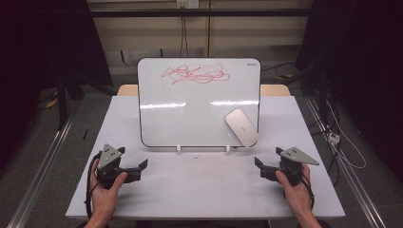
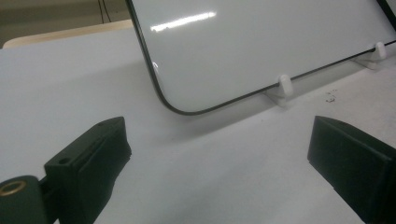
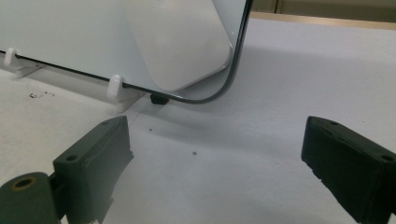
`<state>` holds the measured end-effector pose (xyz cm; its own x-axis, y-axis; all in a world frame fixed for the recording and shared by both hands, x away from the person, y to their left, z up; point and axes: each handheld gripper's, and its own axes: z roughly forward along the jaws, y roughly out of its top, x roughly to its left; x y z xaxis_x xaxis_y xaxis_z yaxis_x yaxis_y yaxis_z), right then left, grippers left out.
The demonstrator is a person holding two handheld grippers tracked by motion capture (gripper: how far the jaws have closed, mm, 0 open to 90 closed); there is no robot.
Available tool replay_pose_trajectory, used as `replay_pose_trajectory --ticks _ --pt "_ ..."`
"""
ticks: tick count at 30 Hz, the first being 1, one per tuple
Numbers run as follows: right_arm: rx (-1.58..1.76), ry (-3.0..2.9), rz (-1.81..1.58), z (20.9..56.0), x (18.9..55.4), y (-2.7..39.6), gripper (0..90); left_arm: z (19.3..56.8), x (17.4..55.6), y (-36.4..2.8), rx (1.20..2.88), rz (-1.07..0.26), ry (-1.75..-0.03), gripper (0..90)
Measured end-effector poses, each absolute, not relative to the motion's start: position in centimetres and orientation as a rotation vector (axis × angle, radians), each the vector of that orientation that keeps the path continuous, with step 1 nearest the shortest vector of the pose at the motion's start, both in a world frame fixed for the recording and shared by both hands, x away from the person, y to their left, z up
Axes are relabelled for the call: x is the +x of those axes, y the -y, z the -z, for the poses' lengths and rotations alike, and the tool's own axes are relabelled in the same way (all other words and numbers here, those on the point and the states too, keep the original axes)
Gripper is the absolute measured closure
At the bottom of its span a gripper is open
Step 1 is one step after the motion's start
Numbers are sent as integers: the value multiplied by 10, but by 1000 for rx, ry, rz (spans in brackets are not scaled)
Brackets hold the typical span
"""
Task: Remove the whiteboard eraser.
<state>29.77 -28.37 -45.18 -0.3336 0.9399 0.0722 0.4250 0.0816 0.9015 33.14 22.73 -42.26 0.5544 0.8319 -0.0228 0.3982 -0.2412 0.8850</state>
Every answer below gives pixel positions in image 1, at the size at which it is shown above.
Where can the white power strip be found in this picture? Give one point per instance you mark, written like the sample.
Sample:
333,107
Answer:
334,137

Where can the black horizontal bar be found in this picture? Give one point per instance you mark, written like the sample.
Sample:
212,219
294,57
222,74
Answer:
196,12

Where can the dark curtain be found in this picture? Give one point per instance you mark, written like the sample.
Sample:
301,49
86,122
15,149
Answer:
364,63
38,47

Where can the black metal stand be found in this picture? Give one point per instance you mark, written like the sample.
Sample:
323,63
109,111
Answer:
62,104

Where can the wooden table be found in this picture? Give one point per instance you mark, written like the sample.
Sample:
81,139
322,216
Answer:
274,90

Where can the white wall socket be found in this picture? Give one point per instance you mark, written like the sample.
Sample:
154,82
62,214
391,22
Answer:
187,3

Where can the white whiteboard eraser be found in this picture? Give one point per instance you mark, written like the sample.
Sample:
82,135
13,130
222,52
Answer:
241,127

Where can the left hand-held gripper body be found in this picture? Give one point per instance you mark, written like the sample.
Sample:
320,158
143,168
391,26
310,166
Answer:
109,158

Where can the small dark crumbs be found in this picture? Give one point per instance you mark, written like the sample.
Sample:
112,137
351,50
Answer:
195,156

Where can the person's right hand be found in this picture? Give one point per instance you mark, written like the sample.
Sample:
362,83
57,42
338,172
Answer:
299,196

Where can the white whiteboard stand foot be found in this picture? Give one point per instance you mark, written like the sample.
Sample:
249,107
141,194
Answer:
179,148
228,148

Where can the metal floor rail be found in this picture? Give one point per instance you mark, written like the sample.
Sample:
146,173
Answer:
41,171
355,190

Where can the person's left hand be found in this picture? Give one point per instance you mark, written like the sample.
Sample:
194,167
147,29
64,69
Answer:
103,199

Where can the small dark stick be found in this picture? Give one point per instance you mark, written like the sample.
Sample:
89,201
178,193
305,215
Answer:
85,135

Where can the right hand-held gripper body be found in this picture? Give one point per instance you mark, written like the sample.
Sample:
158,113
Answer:
293,158

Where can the white dry-erase whiteboard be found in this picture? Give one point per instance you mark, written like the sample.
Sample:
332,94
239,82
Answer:
196,120

